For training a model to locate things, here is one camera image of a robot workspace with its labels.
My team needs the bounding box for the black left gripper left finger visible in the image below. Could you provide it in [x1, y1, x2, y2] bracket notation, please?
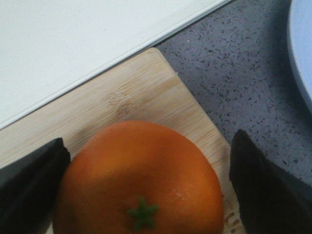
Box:
[0, 138, 70, 234]

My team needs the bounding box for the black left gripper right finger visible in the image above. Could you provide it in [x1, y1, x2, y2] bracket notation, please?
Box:
[229, 130, 312, 234]

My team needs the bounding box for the orange mandarin fruit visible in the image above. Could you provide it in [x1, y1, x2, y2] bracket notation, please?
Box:
[53, 121, 224, 234]

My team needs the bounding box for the light blue round plate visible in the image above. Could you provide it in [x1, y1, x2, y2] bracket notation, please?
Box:
[287, 0, 312, 111]

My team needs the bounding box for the white rectangular tray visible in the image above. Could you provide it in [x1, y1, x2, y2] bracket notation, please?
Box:
[0, 0, 225, 128]

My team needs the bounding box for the wooden cutting board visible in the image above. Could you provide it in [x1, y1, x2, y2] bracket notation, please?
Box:
[0, 48, 245, 234]

